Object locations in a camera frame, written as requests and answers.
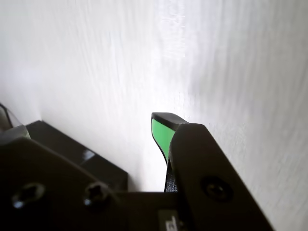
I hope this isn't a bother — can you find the black open box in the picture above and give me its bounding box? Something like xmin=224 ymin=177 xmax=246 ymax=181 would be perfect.
xmin=25 ymin=119 xmax=128 ymax=193

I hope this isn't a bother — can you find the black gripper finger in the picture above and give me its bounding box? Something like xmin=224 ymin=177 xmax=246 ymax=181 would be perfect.
xmin=0 ymin=124 xmax=119 ymax=231
xmin=151 ymin=112 xmax=275 ymax=231

